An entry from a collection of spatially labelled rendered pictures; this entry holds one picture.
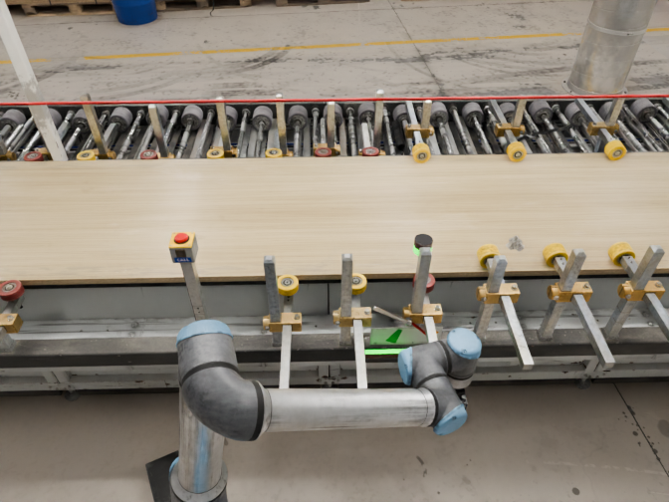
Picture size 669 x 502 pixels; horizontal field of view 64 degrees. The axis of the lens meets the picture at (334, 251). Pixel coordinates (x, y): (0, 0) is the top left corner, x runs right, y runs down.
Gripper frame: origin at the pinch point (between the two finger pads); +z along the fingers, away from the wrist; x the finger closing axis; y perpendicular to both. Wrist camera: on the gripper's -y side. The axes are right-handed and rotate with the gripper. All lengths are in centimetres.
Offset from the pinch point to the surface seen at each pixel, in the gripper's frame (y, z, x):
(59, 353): -33, 13, -135
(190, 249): -33, -38, -77
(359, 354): -19.0, -2.3, -25.2
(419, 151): -123, -14, 8
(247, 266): -56, -7, -66
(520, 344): -13.6, -13.4, 24.3
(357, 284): -46, -8, -25
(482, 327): -34.6, 4.2, 20.5
